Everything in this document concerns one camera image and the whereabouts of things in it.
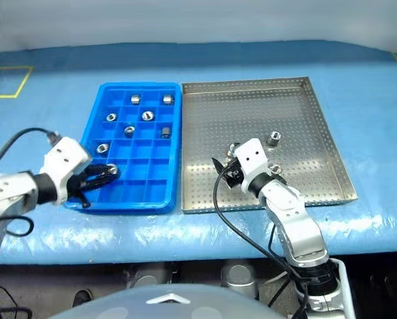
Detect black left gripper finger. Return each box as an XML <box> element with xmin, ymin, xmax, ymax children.
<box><xmin>89</xmin><ymin>163</ymin><xmax>115</xmax><ymax>176</ymax></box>
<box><xmin>84</xmin><ymin>173</ymin><xmax>120</xmax><ymax>191</ymax></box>

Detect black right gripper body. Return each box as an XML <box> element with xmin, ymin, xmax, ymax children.
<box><xmin>223</xmin><ymin>155</ymin><xmax>245</xmax><ymax>187</ymax></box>

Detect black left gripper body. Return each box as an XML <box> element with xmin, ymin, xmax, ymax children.
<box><xmin>66</xmin><ymin>165</ymin><xmax>98</xmax><ymax>209</ymax></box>

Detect blue compartment plastic tray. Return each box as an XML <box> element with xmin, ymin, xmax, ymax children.
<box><xmin>64</xmin><ymin>82</ymin><xmax>182</xmax><ymax>215</ymax></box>

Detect perforated steel tray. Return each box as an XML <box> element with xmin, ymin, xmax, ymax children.
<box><xmin>181</xmin><ymin>76</ymin><xmax>358</xmax><ymax>215</ymax></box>

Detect blue plastic table cover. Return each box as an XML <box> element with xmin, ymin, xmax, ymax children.
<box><xmin>0</xmin><ymin>40</ymin><xmax>397</xmax><ymax>266</ymax></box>

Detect silver cylinder under table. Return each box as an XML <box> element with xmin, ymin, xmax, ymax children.
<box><xmin>126</xmin><ymin>265</ymin><xmax>160</xmax><ymax>289</ymax></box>
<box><xmin>220</xmin><ymin>261</ymin><xmax>260</xmax><ymax>299</ymax></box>

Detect yellow tape square marking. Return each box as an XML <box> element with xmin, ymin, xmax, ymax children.
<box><xmin>0</xmin><ymin>65</ymin><xmax>34</xmax><ymax>100</ymax></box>

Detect light grey robot torso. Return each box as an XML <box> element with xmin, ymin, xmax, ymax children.
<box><xmin>47</xmin><ymin>283</ymin><xmax>286</xmax><ymax>319</ymax></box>

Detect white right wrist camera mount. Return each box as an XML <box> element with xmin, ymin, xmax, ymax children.
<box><xmin>233</xmin><ymin>138</ymin><xmax>271</xmax><ymax>194</ymax></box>

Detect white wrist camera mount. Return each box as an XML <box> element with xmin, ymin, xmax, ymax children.
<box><xmin>39</xmin><ymin>136</ymin><xmax>93</xmax><ymax>205</ymax></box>
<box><xmin>233</xmin><ymin>138</ymin><xmax>271</xmax><ymax>194</ymax></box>

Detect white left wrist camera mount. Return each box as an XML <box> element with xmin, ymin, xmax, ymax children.
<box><xmin>39</xmin><ymin>136</ymin><xmax>93</xmax><ymax>205</ymax></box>

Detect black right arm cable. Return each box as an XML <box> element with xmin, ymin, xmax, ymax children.
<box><xmin>213</xmin><ymin>167</ymin><xmax>311</xmax><ymax>319</ymax></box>

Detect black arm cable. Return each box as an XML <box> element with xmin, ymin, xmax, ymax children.
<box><xmin>213</xmin><ymin>167</ymin><xmax>311</xmax><ymax>319</ymax></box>
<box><xmin>0</xmin><ymin>128</ymin><xmax>62</xmax><ymax>237</ymax></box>

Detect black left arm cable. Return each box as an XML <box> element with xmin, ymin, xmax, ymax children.
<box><xmin>0</xmin><ymin>128</ymin><xmax>62</xmax><ymax>237</ymax></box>

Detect black floor cables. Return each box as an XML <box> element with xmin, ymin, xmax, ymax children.
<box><xmin>0</xmin><ymin>280</ymin><xmax>33</xmax><ymax>319</ymax></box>

